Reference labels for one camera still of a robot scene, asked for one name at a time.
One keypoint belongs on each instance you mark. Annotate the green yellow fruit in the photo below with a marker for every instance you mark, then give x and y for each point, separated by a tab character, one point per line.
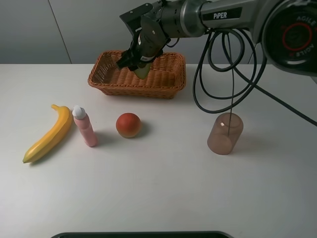
142	73

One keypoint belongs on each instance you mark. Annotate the pink bottle white cap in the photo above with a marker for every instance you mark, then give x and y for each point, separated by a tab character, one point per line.
82	121

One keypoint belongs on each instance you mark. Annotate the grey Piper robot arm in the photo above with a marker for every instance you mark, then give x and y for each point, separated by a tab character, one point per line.
286	29

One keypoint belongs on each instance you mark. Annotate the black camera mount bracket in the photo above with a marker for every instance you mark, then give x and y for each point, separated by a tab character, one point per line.
132	18

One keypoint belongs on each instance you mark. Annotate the woven wicker basket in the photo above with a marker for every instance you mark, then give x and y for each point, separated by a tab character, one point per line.
167	76

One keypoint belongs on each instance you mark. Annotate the red orange peach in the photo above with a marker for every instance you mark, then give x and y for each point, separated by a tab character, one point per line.
128	125

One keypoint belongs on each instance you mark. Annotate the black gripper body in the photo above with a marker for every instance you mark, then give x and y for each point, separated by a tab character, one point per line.
150	40

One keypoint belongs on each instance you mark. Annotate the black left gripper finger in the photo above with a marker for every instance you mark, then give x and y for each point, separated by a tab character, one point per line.
124	60

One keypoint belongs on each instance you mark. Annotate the yellow banana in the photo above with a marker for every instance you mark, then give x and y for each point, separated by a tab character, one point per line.
53	137

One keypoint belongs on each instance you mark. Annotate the translucent brown plastic cup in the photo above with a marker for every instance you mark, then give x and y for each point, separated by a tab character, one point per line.
225	133

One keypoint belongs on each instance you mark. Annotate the black tray edge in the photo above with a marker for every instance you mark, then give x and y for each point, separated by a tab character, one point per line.
199	234

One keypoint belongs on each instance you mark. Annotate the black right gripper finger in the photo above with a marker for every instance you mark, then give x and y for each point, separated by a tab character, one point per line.
135	64

